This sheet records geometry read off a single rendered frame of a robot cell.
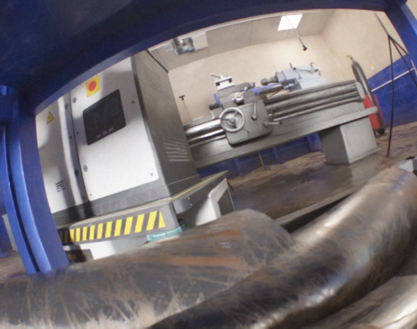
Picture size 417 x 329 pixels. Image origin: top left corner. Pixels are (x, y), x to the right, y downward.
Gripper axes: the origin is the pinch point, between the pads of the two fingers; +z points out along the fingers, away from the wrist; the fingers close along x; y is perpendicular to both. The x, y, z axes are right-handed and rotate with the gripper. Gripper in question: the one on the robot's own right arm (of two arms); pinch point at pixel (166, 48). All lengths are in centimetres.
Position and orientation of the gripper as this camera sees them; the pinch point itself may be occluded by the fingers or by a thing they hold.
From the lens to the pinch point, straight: 265.2
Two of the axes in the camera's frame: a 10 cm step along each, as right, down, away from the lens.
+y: 1.5, 7.2, -6.7
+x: 2.7, 6.2, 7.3
